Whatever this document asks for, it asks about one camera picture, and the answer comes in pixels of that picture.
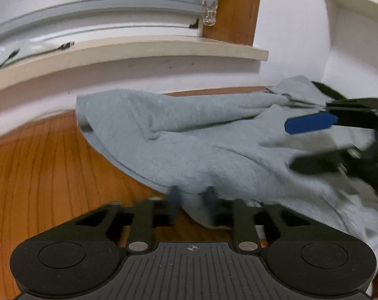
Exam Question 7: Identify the black cable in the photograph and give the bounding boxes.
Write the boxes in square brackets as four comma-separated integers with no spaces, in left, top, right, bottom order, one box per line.
[53,41,76,51]
[0,49,21,68]

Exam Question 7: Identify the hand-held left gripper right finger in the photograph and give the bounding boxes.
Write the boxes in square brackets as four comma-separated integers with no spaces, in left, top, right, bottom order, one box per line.
[205,187,314,254]

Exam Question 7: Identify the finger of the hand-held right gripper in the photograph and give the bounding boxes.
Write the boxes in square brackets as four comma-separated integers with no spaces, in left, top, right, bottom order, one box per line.
[289,148,378,194]
[284,98,378,136]

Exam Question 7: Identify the black garment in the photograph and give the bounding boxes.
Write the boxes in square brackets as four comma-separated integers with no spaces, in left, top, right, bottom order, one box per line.
[311,80,346,101]

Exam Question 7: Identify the wooden window frame post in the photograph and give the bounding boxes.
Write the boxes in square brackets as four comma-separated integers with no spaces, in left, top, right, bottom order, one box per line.
[202,0,265,46]

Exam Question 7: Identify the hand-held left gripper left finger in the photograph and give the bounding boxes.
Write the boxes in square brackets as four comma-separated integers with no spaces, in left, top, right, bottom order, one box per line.
[72,186,181,254]

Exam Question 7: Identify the cream window sill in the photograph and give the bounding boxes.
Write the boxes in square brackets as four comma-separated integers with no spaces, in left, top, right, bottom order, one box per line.
[0,34,269,97]

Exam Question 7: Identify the white shelf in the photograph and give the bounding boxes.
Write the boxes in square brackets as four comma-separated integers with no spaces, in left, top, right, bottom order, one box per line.
[320,0,378,86]

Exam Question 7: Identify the grey window blind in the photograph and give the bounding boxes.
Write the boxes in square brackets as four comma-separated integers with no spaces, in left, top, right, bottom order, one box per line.
[0,0,210,71]

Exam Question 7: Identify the clear plastic cord pull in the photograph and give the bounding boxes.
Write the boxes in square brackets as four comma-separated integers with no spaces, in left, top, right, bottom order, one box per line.
[203,0,220,27]

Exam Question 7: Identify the grey shirt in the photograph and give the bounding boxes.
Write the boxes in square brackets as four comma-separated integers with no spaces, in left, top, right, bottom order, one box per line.
[76,75,378,258]

